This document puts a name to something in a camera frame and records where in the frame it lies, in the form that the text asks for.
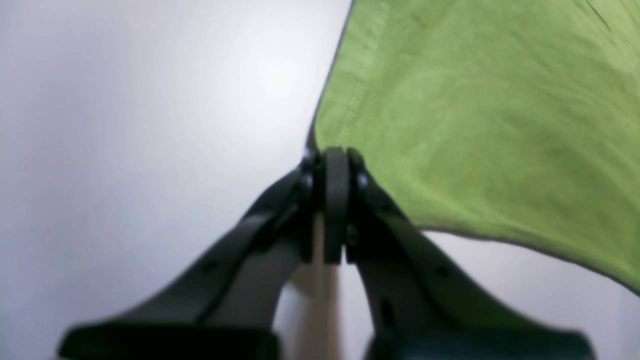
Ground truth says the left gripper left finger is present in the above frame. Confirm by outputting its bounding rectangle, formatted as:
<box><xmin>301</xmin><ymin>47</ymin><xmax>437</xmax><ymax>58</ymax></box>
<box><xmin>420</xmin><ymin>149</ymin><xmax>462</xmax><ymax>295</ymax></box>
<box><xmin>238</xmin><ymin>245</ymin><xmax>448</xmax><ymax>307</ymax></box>
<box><xmin>58</xmin><ymin>150</ymin><xmax>319</xmax><ymax>360</ymax></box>

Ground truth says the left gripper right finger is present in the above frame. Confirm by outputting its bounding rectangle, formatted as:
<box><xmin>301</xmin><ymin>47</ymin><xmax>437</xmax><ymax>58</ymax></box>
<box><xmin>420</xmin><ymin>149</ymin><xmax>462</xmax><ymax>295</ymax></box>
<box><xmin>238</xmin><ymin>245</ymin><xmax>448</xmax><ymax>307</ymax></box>
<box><xmin>324</xmin><ymin>147</ymin><xmax>595</xmax><ymax>360</ymax></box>

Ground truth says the green T-shirt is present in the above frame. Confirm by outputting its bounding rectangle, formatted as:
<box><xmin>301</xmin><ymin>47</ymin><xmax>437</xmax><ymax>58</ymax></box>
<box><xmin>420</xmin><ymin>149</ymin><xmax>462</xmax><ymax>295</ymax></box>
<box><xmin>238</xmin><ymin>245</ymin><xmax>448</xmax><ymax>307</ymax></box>
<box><xmin>314</xmin><ymin>0</ymin><xmax>640</xmax><ymax>293</ymax></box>

